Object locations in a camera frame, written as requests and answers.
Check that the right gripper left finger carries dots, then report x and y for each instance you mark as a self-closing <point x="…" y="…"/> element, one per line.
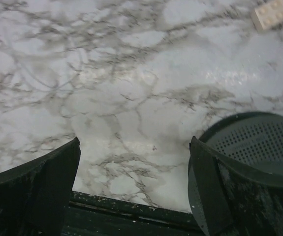
<point x="34" y="196"/>

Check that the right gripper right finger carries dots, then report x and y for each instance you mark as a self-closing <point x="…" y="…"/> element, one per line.
<point x="230" y="198"/>

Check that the black filament spool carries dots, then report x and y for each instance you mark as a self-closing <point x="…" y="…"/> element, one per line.
<point x="253" y="138"/>

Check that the white flat toy brick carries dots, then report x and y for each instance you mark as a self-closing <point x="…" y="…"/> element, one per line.
<point x="268" y="15"/>

